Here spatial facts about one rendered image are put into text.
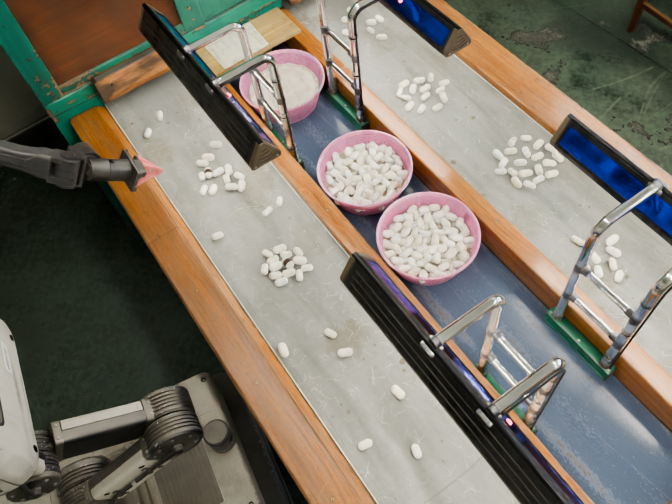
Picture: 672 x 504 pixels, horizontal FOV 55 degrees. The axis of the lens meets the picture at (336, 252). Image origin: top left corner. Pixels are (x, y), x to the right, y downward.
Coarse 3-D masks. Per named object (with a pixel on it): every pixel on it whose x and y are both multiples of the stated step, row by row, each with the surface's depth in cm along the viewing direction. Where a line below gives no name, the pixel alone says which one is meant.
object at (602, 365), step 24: (648, 192) 123; (624, 216) 122; (576, 264) 133; (576, 288) 141; (600, 288) 131; (552, 312) 155; (624, 312) 127; (648, 312) 122; (576, 336) 152; (624, 336) 132; (600, 360) 147
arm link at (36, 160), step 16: (0, 144) 147; (16, 144) 150; (0, 160) 147; (16, 160) 148; (32, 160) 148; (48, 160) 149; (64, 160) 150; (80, 160) 153; (48, 176) 151; (64, 176) 152
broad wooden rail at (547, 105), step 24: (432, 0) 210; (480, 48) 197; (504, 48) 196; (480, 72) 193; (504, 72) 191; (528, 72) 190; (528, 96) 185; (552, 96) 184; (552, 120) 180; (624, 144) 173; (648, 168) 168
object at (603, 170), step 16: (560, 128) 137; (576, 128) 134; (560, 144) 138; (576, 144) 135; (592, 144) 133; (608, 144) 130; (576, 160) 136; (592, 160) 133; (608, 160) 131; (624, 160) 128; (592, 176) 134; (608, 176) 131; (624, 176) 129; (640, 176) 126; (608, 192) 132; (624, 192) 129; (640, 208) 128; (656, 208) 125; (656, 224) 126
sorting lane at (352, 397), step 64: (128, 128) 198; (192, 128) 195; (192, 192) 182; (256, 192) 180; (256, 256) 169; (320, 256) 167; (256, 320) 159; (320, 320) 158; (320, 384) 149; (384, 384) 148; (384, 448) 140; (448, 448) 139
